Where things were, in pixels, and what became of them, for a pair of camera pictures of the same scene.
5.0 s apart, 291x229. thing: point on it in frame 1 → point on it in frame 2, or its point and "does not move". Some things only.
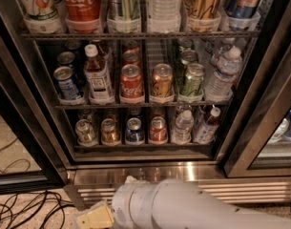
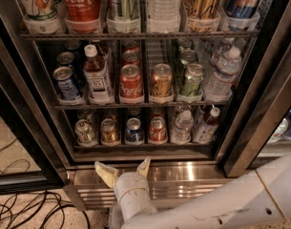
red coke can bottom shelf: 158,134 does not move
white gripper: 123,204 → 130,184
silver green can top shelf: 124,10 does not move
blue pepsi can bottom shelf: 135,134 does not move
